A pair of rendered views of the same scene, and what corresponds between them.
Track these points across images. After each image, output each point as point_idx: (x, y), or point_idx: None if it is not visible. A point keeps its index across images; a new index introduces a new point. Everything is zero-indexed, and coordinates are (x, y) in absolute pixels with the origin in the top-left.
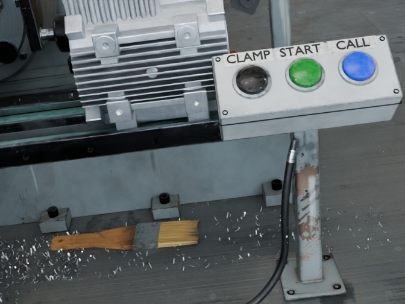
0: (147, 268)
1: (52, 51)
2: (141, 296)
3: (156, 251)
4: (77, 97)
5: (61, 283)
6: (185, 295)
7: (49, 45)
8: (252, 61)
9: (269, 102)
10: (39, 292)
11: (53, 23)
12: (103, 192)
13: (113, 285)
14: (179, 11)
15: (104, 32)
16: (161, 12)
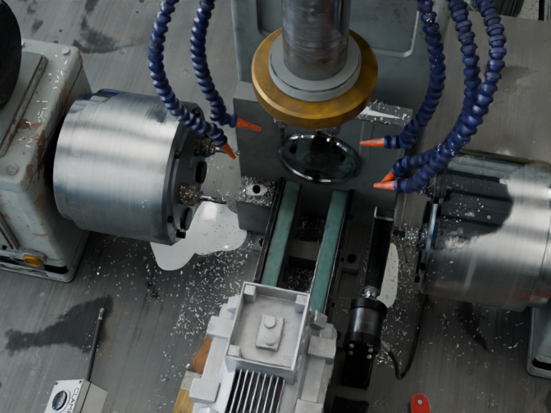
0: (162, 378)
1: (540, 318)
2: (136, 369)
3: (178, 387)
4: (503, 352)
5: (174, 322)
6: (124, 397)
7: (543, 312)
8: (69, 403)
9: (48, 410)
10: (172, 308)
11: (359, 297)
12: None
13: (156, 353)
14: (223, 388)
15: (210, 324)
16: (228, 373)
